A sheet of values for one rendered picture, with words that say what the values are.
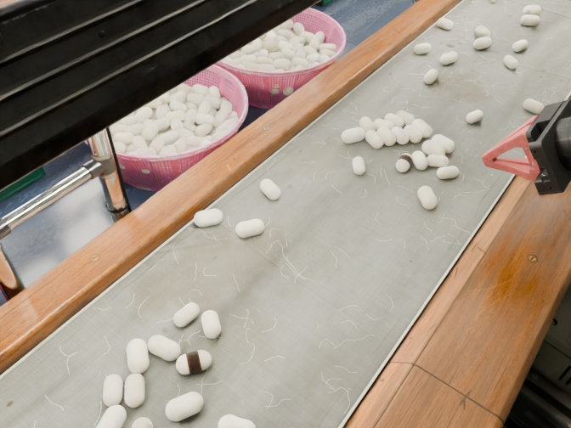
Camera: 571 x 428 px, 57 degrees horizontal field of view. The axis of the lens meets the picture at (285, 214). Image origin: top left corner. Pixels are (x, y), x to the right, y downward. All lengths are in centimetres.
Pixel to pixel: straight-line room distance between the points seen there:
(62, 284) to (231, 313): 19
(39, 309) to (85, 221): 23
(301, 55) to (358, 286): 52
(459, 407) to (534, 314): 15
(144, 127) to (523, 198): 56
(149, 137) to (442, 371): 53
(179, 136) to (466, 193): 43
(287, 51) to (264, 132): 28
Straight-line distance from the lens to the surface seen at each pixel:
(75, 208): 84
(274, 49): 105
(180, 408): 53
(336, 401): 55
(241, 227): 65
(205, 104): 88
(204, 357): 55
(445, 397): 55
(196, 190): 69
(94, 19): 34
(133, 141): 83
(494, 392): 57
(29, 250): 81
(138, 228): 66
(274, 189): 70
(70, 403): 58
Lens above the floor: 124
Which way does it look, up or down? 46 degrees down
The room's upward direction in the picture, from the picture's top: 2 degrees clockwise
